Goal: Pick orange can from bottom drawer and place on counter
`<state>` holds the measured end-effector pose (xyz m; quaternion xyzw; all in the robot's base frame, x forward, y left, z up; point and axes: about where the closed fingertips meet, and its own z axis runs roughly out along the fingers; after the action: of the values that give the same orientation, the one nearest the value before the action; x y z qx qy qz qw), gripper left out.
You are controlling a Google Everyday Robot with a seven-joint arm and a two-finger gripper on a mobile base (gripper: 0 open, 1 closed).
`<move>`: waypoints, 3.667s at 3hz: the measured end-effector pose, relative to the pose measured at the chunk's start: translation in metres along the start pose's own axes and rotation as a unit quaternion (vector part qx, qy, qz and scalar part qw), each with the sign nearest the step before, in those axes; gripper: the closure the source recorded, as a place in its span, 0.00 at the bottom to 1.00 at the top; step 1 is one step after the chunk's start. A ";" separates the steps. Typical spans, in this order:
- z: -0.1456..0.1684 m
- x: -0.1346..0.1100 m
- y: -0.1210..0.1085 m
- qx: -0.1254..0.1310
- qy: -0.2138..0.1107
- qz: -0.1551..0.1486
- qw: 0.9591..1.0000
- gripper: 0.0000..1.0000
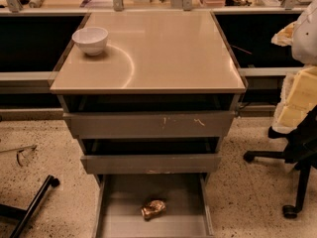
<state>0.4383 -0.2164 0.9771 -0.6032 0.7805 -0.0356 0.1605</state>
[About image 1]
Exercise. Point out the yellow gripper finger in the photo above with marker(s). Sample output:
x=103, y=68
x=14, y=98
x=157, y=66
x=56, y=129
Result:
x=298, y=97
x=285, y=36

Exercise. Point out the crushed orange can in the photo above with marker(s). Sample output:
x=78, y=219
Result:
x=153, y=208

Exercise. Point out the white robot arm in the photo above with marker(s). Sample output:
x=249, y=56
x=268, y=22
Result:
x=303, y=49

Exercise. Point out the grey drawer cabinet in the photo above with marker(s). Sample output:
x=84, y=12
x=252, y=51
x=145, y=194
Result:
x=154, y=61

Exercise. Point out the grey middle drawer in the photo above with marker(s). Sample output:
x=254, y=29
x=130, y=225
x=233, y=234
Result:
x=151, y=156

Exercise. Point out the grey drawer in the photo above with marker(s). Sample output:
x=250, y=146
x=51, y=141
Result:
x=156, y=124
x=121, y=198
x=151, y=156

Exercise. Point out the grey top drawer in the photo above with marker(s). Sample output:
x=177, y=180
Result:
x=156, y=124

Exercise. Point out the grey bottom drawer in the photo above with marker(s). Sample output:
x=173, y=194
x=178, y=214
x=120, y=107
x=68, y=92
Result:
x=121, y=198

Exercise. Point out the black office chair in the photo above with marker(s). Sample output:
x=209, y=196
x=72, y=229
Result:
x=301, y=150

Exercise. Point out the white ceramic bowl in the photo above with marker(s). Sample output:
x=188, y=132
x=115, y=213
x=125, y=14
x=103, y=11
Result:
x=91, y=40

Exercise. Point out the black chair leg left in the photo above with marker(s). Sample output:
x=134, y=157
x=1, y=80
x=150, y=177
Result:
x=22, y=216

